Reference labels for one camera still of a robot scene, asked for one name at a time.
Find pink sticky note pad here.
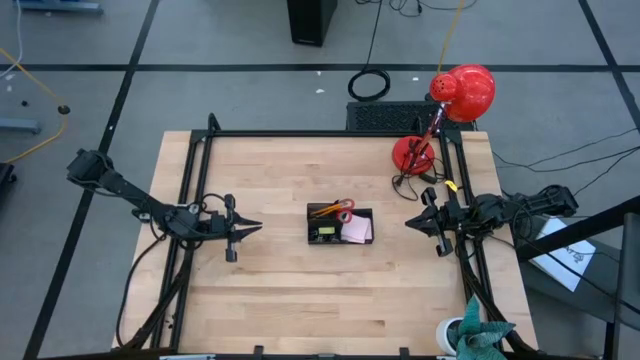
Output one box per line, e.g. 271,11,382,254
340,213,374,245

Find red desk lamp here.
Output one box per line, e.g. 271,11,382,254
391,63,498,177

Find red handled scissors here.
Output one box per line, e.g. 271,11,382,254
333,197,357,225

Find black aluminium table frame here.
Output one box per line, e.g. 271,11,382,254
148,111,539,360

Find white cable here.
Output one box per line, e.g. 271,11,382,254
0,0,25,80

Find black caster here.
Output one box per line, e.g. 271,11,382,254
0,162,18,201

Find blue grey metal rail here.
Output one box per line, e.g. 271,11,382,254
17,0,104,15

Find white cup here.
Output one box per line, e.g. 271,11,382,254
435,316,467,358

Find black perforated crate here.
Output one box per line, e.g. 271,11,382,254
344,100,477,134

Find coiled black floor cable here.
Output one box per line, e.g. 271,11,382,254
347,0,392,103

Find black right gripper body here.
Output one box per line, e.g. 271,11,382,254
421,186,470,258

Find yellow hanging cable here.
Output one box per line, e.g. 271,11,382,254
436,0,467,75

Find black tower box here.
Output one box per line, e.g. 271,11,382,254
285,0,339,49

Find grey floor bracket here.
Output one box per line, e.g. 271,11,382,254
0,117,43,136

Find black cable bundle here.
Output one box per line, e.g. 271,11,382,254
114,232,195,350
452,234,539,357

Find black metal beam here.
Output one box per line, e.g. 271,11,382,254
514,194,640,360

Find black mesh desk organizer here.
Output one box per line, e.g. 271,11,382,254
306,201,376,246

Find black lamp power cable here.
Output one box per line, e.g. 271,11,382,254
391,158,447,203

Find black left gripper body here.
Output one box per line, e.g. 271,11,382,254
196,193,241,264

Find white printed paper sheet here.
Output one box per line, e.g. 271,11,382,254
528,214,598,293

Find yellow floor cable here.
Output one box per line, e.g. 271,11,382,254
0,47,70,165

